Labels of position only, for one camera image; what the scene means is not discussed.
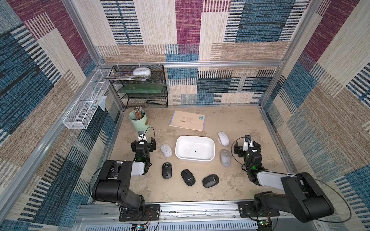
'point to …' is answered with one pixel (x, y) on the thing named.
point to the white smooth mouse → (223, 138)
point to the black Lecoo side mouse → (167, 170)
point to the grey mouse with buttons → (226, 157)
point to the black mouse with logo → (210, 180)
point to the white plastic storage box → (195, 148)
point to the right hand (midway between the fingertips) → (246, 140)
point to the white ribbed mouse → (166, 150)
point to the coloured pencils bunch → (138, 113)
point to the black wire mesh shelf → (141, 86)
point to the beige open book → (188, 120)
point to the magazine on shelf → (128, 76)
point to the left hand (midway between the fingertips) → (143, 139)
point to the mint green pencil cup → (141, 124)
